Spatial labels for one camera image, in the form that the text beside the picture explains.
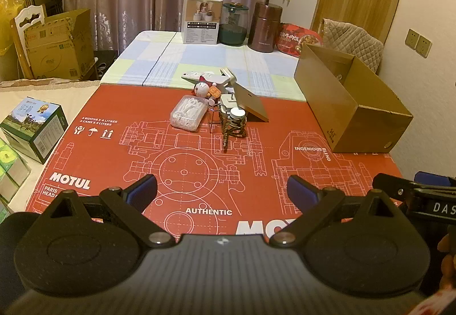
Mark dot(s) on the white wooden chair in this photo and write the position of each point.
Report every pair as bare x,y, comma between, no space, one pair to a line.
28,14

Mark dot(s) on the white remote control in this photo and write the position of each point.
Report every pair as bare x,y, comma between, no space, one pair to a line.
192,76

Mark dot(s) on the yellow plastic bag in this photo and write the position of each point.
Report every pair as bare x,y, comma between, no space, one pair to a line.
9,8

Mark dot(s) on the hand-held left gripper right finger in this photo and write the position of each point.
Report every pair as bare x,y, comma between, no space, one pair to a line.
302,190

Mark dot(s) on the white product box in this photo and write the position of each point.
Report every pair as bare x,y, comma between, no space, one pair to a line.
199,22

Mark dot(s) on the clear cotton swab box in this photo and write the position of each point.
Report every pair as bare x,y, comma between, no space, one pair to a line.
188,113

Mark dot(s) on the red and white printed cloth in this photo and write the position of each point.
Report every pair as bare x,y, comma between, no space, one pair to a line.
438,302

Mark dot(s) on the red printed cardboard sheet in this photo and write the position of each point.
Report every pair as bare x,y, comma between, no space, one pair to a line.
178,158

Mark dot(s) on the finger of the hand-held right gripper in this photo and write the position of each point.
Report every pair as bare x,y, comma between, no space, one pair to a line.
388,185
431,179

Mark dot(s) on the wall socket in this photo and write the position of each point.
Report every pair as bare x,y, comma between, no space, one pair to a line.
424,46
412,39

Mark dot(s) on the pastel checkered tablecloth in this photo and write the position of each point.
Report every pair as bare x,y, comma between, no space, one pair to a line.
160,62

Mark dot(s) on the brown cardboard box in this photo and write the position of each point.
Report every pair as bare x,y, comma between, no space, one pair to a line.
338,112

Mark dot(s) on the brown metal thermos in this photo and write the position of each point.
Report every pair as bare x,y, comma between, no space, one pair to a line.
264,28

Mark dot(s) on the green printed box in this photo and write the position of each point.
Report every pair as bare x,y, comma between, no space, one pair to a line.
32,126

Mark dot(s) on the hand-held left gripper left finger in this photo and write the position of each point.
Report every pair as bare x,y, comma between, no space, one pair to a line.
142,188

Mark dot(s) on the green glass jar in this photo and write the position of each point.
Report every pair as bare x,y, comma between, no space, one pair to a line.
232,30

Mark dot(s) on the white stand with gold plate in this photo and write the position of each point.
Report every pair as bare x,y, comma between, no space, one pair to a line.
249,104

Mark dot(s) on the black bag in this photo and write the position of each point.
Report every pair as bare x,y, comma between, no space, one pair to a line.
108,63

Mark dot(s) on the cream plug adapter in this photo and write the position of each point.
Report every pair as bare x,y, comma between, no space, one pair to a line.
228,76

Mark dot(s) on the person's right hand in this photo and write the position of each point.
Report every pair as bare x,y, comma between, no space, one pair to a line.
447,251

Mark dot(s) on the beige quilted chair cover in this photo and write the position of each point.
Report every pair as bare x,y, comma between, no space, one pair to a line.
352,40

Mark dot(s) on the small white round jar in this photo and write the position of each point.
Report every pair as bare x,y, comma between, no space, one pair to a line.
237,113

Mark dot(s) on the green tissue packet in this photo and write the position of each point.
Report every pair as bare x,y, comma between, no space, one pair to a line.
7,154
14,176

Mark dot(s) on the blue cat figurine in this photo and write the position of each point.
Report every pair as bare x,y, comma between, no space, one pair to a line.
203,88

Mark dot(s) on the large printed cardboard box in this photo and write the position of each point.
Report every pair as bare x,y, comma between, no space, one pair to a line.
53,51

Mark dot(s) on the red food packet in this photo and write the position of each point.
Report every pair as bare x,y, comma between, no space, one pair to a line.
294,39

